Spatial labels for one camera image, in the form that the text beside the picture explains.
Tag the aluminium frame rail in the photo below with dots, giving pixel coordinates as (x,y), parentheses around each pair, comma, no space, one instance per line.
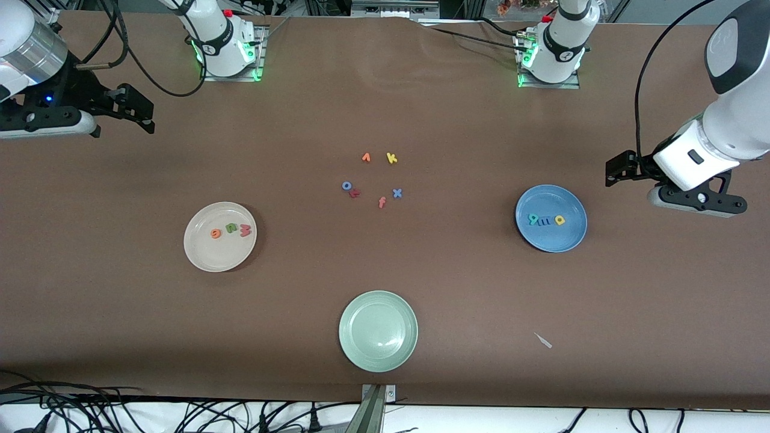
(51,17)

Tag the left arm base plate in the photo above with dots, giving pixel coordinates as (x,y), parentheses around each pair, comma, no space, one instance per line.
(571,85)

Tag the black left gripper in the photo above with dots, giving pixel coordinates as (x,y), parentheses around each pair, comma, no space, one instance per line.
(642,166)

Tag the red letter w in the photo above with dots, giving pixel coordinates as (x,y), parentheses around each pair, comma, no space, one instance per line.
(245,230)

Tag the silver metal bar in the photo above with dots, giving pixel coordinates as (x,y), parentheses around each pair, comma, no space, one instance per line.
(394,8)

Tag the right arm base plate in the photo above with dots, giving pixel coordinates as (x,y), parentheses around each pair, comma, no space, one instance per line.
(255,73)

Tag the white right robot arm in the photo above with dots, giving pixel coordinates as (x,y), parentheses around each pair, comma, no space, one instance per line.
(24,42)

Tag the beige brown plate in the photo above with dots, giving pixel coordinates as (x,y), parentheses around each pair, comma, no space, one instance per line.
(219,255)

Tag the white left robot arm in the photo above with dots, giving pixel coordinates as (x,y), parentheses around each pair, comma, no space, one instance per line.
(734,126)

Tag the green letter u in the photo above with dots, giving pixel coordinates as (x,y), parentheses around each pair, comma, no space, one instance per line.
(230,231)

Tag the blue plate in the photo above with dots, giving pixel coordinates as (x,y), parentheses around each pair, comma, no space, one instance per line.
(550,237)

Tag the brown table cover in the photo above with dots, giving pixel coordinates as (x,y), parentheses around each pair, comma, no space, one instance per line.
(120,313)

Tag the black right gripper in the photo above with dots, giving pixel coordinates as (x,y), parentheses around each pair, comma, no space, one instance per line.
(77,91)

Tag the white tape scrap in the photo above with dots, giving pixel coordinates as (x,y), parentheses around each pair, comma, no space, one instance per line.
(544,341)

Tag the pale green plate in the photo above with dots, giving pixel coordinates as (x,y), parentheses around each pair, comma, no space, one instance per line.
(378,331)

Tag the metal table edge bracket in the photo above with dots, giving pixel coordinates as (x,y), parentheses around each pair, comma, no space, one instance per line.
(376,409)

